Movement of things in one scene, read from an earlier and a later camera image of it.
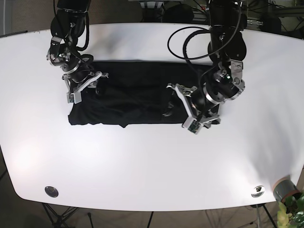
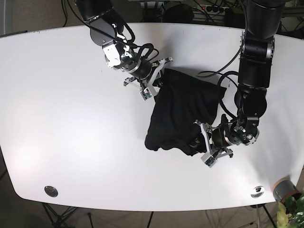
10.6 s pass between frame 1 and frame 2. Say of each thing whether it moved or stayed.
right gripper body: moved
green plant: stayed
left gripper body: moved
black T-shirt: moved
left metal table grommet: stayed
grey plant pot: stayed
